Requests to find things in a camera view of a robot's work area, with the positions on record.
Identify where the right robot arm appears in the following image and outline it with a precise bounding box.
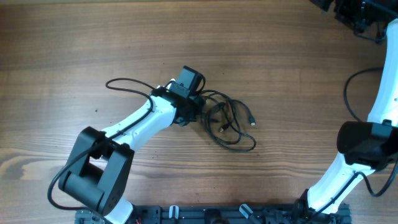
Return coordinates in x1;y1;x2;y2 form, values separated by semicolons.
292;0;397;223

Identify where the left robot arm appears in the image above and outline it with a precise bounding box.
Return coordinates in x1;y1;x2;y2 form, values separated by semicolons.
47;66;206;223

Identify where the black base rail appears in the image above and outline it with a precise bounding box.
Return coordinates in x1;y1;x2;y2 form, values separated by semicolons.
74;203;352;224

